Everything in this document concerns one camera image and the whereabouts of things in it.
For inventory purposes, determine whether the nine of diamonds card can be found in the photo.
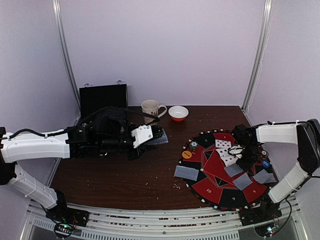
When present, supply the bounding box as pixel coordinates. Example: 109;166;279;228
215;139;232;149

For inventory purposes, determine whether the aluminium front rail base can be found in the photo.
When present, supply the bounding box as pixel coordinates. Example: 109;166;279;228
21;196;310;240

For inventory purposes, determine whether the face up spades card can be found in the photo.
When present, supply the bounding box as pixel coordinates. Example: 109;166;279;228
215;148;230;157

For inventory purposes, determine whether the orange big blind button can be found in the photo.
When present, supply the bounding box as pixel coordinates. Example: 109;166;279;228
181;150;193;160

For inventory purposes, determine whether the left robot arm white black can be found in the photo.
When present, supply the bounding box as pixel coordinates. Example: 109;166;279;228
0;106;165;223

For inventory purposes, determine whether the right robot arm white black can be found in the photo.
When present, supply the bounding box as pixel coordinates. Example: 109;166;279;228
231;118;320;223

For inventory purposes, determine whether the left aluminium frame post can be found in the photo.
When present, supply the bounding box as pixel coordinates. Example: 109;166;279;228
52;0;81;111

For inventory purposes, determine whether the orange white ceramic bowl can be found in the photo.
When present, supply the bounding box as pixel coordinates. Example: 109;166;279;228
168;105;189;122

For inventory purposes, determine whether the stack of poker chips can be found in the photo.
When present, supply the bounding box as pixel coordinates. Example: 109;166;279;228
261;150;269;159
189;140;199;152

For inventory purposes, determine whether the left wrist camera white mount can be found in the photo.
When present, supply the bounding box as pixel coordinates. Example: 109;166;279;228
130;125;153;149

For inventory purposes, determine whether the aluminium frame post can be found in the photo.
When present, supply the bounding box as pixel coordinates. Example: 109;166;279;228
52;0;81;111
242;0;273;114

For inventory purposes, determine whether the deck of playing cards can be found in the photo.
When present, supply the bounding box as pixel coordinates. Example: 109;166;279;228
145;129;169;145

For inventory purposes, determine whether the white floral ceramic mug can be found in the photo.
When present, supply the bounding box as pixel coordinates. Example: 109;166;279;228
141;99;167;118

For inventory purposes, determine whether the face down community card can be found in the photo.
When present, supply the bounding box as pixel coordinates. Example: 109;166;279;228
232;173;253;191
224;163;244;178

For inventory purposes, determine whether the blue small blind button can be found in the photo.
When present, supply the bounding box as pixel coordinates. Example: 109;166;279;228
261;160;271;168

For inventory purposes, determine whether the black poker chip case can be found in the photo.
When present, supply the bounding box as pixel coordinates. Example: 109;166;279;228
79;84;128;125

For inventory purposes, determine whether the red black poker mat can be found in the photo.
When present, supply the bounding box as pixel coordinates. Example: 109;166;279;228
179;129;275;211

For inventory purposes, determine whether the right aluminium frame post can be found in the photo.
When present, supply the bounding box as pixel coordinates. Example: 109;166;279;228
242;0;273;114

